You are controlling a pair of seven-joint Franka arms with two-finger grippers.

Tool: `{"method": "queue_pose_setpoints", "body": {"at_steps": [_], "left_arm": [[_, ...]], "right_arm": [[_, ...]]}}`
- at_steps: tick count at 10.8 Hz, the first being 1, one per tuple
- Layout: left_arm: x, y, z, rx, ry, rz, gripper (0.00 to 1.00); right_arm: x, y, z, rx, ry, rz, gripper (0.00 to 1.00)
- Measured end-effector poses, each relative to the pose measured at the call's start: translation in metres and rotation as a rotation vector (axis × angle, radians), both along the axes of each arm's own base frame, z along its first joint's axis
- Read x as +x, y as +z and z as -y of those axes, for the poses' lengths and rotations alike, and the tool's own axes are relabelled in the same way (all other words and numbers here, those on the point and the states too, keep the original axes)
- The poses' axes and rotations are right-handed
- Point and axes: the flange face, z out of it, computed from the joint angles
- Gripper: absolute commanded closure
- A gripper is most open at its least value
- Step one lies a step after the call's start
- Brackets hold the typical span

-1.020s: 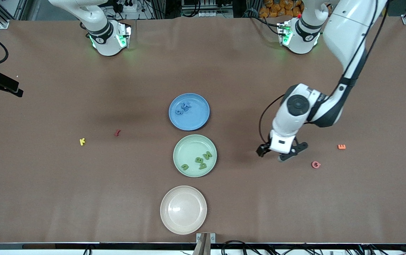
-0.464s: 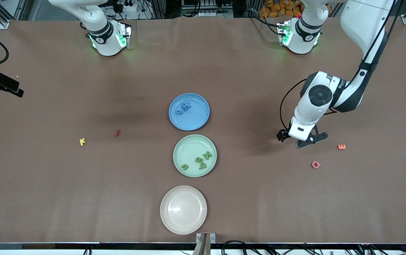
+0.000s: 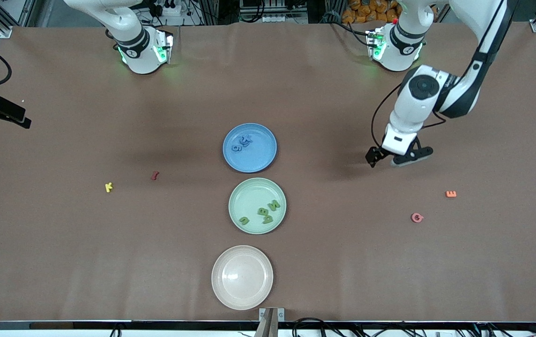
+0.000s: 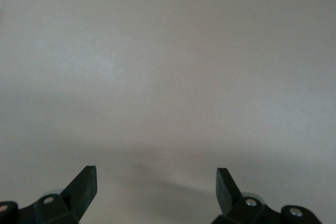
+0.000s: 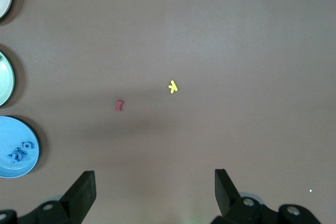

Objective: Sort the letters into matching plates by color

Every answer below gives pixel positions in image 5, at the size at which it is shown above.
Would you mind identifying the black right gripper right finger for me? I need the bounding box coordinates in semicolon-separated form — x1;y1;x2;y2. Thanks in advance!
212;168;265;224

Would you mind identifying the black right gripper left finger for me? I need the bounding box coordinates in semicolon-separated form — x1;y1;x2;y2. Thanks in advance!
34;170;97;224

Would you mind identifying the blue foam letter G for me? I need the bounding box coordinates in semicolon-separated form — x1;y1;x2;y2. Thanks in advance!
14;146;28;161

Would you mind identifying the blue foam letter X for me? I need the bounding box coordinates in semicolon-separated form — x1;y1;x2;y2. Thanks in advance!
7;151;23;164

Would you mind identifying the blue plate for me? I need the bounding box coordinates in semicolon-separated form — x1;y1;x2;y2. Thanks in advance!
0;115;40;179

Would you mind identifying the yellow foam letter K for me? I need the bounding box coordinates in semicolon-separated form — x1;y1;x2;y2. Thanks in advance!
167;80;179;94

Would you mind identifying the green plate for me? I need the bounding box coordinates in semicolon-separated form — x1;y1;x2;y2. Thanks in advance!
0;50;16;107

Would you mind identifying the brown table cover sheet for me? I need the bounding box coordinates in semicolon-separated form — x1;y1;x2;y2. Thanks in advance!
0;0;336;224

